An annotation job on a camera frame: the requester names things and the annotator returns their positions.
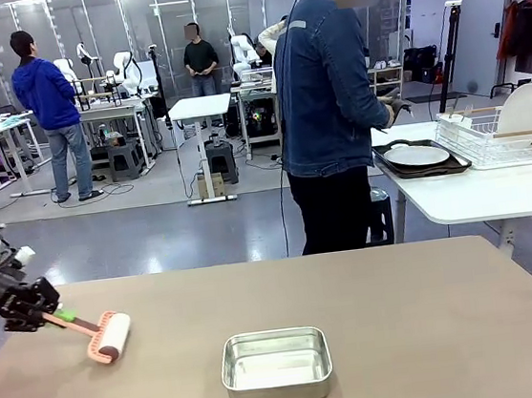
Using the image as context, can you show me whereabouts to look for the pink silicone spatula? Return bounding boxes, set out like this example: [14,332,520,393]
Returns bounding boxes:
[42,301,137,372]

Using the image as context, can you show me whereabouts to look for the large white dinner plate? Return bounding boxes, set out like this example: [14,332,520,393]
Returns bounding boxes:
[382,137,452,171]

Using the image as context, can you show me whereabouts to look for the dark brown serving tray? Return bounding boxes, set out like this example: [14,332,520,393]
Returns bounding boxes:
[372,131,475,183]

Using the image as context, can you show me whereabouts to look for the person's right forearm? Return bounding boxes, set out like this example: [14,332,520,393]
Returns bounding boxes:
[324,76,396,136]

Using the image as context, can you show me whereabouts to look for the person's left hand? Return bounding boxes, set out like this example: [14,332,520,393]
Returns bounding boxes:
[374,87,403,103]

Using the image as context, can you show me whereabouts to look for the person's right hand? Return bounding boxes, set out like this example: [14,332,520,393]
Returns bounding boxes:
[378,89,415,128]

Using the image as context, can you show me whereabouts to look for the teal cloth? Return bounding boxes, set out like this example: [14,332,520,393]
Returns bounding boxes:
[0,113,32,129]

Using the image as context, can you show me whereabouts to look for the cardboard box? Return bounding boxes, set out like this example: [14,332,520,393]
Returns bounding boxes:
[194,170,226,201]

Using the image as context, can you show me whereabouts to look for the person in blue hoodie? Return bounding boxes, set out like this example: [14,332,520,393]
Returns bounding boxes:
[5,22,106,209]

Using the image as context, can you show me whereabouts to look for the white standing table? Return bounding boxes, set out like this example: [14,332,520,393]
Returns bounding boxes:
[166,92,244,209]

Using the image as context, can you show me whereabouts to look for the rectangular metal pan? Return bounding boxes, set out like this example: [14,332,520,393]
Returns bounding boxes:
[217,324,337,398]

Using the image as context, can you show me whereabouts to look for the black computer tower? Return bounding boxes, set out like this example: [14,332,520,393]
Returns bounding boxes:
[241,96,280,138]

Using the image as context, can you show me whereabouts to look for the person in black sweater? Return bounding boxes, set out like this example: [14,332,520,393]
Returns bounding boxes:
[178,19,225,99]

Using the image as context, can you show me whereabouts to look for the white desk with computer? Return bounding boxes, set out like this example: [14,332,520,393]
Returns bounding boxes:
[227,65,287,163]

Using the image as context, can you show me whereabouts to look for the person in cream sweater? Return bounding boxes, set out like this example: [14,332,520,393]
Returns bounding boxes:
[252,12,298,69]

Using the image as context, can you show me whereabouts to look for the person in denim jacket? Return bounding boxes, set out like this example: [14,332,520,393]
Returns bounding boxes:
[255,0,429,260]

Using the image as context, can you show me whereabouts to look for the white low shelf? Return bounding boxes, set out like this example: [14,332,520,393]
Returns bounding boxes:
[365,55,410,102]

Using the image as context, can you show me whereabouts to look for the black bag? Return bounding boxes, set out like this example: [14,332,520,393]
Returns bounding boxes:
[401,43,442,87]

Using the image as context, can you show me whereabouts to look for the white side table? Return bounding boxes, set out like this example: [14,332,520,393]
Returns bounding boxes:
[368,108,532,276]

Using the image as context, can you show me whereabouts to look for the black tripod with white head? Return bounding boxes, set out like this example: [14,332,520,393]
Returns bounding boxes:
[424,0,477,116]

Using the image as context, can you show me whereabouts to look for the grey door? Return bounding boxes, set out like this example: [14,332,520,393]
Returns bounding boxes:
[442,0,524,101]

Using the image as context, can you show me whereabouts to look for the white plate standing upright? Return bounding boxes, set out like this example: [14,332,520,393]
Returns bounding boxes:
[493,81,532,152]

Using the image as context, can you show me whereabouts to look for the orange jacket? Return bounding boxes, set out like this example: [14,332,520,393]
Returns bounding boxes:
[491,0,526,62]

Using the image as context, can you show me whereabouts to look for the white desk with frame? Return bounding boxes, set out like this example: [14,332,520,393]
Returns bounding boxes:
[77,99,159,182]

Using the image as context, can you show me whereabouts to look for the black camera tripod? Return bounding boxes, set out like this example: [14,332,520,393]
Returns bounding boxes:
[145,40,178,140]

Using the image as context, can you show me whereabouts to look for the white wire dish rack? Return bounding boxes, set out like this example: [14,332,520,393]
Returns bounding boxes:
[432,99,532,177]

